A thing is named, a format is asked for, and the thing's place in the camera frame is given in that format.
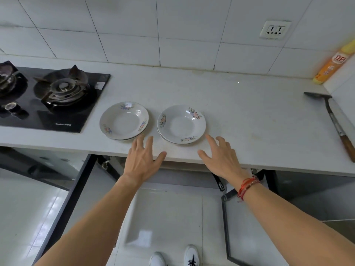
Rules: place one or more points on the person's left hand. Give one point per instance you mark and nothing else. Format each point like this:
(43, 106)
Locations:
(141, 166)

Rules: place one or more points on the person's right hand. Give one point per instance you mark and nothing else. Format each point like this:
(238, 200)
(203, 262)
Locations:
(226, 166)

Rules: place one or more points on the white plate blue orange flowers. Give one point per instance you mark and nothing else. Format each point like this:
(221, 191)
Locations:
(124, 121)

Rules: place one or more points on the black-framed glass cabinet door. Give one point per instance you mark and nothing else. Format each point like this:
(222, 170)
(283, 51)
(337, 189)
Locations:
(241, 232)
(70, 199)

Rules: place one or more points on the person's right forearm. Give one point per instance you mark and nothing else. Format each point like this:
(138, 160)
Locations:
(291, 224)

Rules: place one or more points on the person's left forearm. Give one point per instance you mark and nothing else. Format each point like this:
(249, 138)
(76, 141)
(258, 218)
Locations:
(91, 232)

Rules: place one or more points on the white speckled countertop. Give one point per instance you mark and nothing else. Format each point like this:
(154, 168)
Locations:
(249, 113)

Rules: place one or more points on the person's right white sneaker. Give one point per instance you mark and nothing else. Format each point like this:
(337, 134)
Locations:
(191, 253)

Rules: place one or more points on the person's white sneaker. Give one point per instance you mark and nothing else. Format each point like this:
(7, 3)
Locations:
(157, 260)
(191, 253)

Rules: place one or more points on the person's left white sneaker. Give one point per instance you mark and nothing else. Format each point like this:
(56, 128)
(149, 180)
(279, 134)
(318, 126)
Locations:
(157, 260)

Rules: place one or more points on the black glass gas stove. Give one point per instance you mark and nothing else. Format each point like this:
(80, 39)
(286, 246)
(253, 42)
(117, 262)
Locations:
(91, 108)

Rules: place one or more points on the black burner grate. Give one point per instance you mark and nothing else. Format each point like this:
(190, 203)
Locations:
(63, 88)
(7, 77)

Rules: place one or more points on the black-edged ajar door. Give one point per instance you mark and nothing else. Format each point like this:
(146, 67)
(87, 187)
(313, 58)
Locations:
(22, 163)

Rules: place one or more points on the black stove knob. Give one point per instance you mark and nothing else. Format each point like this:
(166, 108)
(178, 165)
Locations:
(12, 107)

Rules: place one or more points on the yellow orange bottle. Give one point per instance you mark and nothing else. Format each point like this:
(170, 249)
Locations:
(331, 65)

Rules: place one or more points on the white wall socket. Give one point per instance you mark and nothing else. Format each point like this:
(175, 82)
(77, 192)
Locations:
(275, 30)

